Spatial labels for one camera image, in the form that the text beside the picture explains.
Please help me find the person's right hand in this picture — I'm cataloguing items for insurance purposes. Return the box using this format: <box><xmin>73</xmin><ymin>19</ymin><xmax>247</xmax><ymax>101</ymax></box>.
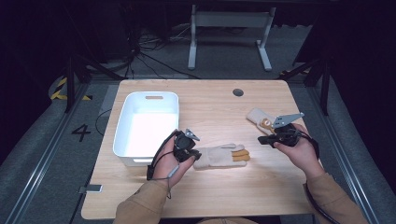
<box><xmin>274</xmin><ymin>123</ymin><xmax>326</xmax><ymax>180</ymax></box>

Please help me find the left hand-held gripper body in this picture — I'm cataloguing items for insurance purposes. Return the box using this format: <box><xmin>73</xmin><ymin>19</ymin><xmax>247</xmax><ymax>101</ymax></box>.
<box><xmin>172</xmin><ymin>128</ymin><xmax>201</xmax><ymax>158</ymax></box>

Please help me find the aluminium floor rail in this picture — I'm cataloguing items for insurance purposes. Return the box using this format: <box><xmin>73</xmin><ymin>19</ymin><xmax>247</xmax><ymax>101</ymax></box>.
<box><xmin>4</xmin><ymin>83</ymin><xmax>90</xmax><ymax>224</ymax></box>
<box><xmin>306</xmin><ymin>83</ymin><xmax>381</xmax><ymax>224</ymax></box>

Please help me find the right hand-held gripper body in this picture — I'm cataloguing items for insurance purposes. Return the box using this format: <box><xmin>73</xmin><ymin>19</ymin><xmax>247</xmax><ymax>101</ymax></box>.
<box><xmin>272</xmin><ymin>112</ymin><xmax>305</xmax><ymax>147</ymax></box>

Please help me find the white metal desk frame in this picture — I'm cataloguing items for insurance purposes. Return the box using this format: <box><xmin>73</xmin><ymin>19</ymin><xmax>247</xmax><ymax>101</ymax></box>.
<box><xmin>187</xmin><ymin>4</ymin><xmax>277</xmax><ymax>73</ymax></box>

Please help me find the black metal stand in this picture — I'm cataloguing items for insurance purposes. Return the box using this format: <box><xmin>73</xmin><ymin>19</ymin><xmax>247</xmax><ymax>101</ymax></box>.
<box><xmin>278</xmin><ymin>55</ymin><xmax>332</xmax><ymax>117</ymax></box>
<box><xmin>64</xmin><ymin>52</ymin><xmax>125</xmax><ymax>114</ymax></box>

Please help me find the beige glove with orange patch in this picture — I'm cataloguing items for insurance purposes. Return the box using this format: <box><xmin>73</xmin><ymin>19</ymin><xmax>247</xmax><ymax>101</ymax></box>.
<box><xmin>246</xmin><ymin>107</ymin><xmax>278</xmax><ymax>136</ymax></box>

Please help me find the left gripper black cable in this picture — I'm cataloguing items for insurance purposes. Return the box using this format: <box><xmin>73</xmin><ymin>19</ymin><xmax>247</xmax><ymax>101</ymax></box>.
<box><xmin>146</xmin><ymin>130</ymin><xmax>182</xmax><ymax>200</ymax></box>

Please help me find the beige glove with orange fingers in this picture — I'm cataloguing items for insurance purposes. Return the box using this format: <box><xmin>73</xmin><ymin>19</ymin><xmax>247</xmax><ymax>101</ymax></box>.
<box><xmin>192</xmin><ymin>143</ymin><xmax>251</xmax><ymax>171</ymax></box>

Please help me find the thin black floor cable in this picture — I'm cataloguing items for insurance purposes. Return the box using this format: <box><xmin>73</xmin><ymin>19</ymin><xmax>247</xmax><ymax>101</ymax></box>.
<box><xmin>94</xmin><ymin>107</ymin><xmax>113</xmax><ymax>137</ymax></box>

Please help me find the person's left hand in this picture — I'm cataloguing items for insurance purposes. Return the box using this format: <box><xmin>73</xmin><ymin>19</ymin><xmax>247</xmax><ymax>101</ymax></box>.
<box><xmin>152</xmin><ymin>144</ymin><xmax>197</xmax><ymax>189</ymax></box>

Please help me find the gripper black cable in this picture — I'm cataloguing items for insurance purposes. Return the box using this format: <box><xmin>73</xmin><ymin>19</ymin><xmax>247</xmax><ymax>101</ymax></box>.
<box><xmin>146</xmin><ymin>130</ymin><xmax>182</xmax><ymax>200</ymax></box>
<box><xmin>293</xmin><ymin>129</ymin><xmax>342</xmax><ymax>224</ymax></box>

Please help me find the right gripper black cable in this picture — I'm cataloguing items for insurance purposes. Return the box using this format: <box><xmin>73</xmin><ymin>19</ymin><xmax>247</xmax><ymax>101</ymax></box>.
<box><xmin>293</xmin><ymin>129</ymin><xmax>342</xmax><ymax>224</ymax></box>

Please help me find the yellow black hazard tape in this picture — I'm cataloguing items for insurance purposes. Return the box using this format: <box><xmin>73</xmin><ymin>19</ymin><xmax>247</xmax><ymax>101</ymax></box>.
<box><xmin>50</xmin><ymin>77</ymin><xmax>93</xmax><ymax>102</ymax></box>

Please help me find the grey metal bracket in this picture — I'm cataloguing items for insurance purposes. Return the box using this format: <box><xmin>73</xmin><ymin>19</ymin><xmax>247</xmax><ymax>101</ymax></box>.
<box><xmin>78</xmin><ymin>184</ymin><xmax>104</xmax><ymax>194</ymax></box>

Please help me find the white plastic bin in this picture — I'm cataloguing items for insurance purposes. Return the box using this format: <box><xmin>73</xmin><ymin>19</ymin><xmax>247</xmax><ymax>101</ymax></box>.
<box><xmin>112</xmin><ymin>91</ymin><xmax>180</xmax><ymax>168</ymax></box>

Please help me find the bundle of floor cables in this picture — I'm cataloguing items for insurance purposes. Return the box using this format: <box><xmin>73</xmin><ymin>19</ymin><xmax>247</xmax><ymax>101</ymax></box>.
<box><xmin>124</xmin><ymin>22</ymin><xmax>200</xmax><ymax>80</ymax></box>

